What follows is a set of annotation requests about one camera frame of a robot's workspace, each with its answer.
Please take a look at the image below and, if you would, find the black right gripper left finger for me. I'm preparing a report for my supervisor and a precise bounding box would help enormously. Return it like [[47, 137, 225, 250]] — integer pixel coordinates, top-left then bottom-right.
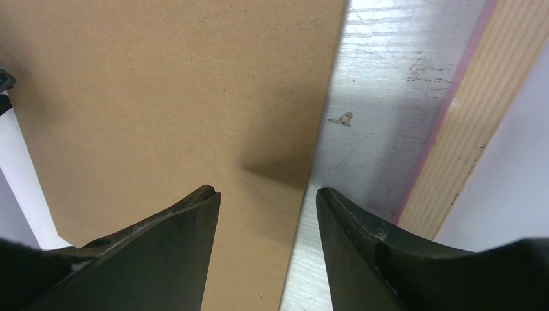
[[1, 185, 221, 310]]

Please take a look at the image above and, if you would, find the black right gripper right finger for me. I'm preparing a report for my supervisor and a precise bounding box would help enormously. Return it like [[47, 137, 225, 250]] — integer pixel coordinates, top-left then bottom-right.
[[316, 187, 548, 310]]

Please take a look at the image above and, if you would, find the brown backing board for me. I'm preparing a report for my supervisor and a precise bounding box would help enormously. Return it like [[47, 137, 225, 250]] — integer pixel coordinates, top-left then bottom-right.
[[1, 1, 346, 310]]

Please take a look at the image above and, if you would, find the pink wooden photo frame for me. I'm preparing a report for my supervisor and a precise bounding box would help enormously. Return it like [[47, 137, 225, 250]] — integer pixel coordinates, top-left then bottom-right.
[[396, 1, 548, 240]]

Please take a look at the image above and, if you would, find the blue landscape photo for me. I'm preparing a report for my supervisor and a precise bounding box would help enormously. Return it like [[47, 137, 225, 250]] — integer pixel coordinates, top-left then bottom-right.
[[434, 47, 548, 251]]

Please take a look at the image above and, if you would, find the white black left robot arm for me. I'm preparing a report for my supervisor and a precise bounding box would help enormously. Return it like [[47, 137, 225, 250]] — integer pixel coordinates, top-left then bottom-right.
[[0, 69, 17, 116]]

